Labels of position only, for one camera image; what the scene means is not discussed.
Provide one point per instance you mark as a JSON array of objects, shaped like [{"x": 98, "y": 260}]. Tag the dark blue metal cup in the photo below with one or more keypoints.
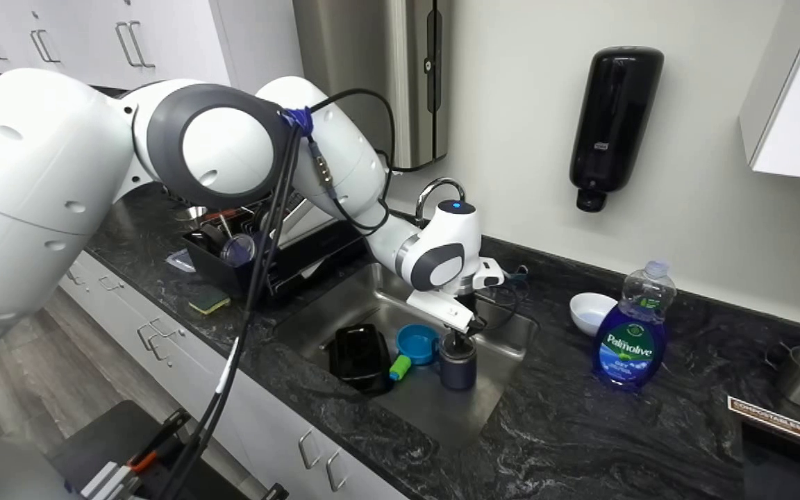
[{"x": 456, "y": 368}]

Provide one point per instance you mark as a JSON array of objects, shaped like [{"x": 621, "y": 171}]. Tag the green small cup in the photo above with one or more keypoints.
[{"x": 400, "y": 368}]

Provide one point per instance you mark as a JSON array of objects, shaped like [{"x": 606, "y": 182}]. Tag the black dish rack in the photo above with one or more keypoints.
[{"x": 224, "y": 248}]

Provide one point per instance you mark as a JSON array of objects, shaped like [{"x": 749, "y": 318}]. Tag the stainless steel sink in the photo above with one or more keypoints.
[{"x": 370, "y": 296}]

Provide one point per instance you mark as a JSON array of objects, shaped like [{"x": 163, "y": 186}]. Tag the chrome faucet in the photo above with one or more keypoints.
[{"x": 428, "y": 189}]

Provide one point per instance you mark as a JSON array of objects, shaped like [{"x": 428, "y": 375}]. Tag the blue dish soap bottle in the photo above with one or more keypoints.
[{"x": 632, "y": 340}]

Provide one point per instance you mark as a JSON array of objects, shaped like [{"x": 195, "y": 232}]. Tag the black wall soap dispenser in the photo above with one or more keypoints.
[{"x": 614, "y": 112}]

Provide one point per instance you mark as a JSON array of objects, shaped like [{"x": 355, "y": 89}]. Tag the white base cabinets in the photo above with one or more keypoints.
[{"x": 256, "y": 429}]

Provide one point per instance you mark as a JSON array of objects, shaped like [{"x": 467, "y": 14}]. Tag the black plastic container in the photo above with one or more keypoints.
[{"x": 359, "y": 360}]

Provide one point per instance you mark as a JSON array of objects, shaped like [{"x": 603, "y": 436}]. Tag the blue round bowl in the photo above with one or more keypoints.
[{"x": 417, "y": 343}]

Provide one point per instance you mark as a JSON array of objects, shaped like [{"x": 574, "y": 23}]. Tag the yellow green sponge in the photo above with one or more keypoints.
[{"x": 207, "y": 300}]

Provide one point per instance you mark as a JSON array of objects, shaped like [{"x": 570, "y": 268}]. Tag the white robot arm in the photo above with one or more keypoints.
[{"x": 68, "y": 154}]

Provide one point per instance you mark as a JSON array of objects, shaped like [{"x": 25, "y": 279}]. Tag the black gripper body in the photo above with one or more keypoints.
[{"x": 462, "y": 340}]

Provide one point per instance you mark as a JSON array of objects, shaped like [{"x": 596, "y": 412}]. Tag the black tool cart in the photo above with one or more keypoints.
[{"x": 120, "y": 433}]

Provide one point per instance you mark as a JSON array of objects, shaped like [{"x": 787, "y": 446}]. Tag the steel paper towel dispenser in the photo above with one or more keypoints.
[{"x": 399, "y": 51}]

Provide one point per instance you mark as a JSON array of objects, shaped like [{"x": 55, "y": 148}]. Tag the white small bowl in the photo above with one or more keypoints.
[{"x": 588, "y": 308}]

